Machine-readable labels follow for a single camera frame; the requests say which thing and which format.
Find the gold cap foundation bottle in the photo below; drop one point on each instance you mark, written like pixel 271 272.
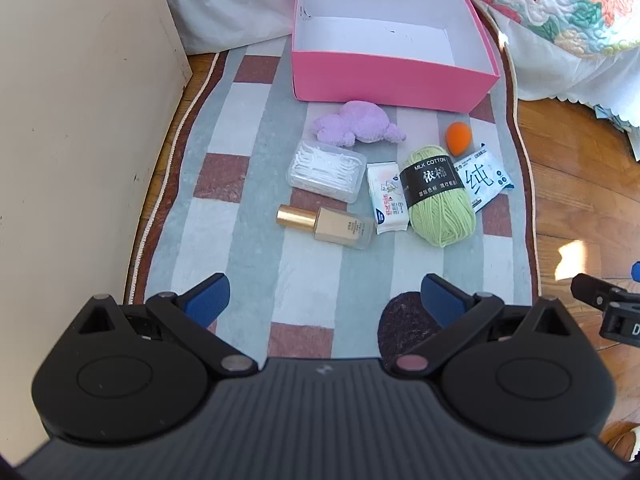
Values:
pixel 330 222

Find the purple plush toy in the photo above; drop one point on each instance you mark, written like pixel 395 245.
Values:
pixel 357 125

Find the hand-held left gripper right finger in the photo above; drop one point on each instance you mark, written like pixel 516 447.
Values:
pixel 446 301

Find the beige cabinet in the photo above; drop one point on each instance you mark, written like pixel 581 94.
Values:
pixel 75 110

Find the orange makeup sponge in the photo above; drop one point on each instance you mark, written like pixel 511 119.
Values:
pixel 456 139

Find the pink cardboard box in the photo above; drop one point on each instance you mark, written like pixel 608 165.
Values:
pixel 390 75

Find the green yarn ball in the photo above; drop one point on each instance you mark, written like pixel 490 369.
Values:
pixel 440 205

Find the blue white wipes packet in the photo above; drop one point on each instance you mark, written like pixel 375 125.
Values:
pixel 482 180

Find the clear cotton swab box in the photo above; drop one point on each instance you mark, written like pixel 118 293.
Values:
pixel 325 170

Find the small white wipes pack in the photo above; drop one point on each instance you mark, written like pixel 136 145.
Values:
pixel 387 197

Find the striped checkered rug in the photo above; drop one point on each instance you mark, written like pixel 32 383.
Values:
pixel 240 240

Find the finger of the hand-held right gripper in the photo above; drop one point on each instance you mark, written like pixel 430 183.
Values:
pixel 607 292
pixel 636 271

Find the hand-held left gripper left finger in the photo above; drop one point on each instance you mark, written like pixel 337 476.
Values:
pixel 207 301

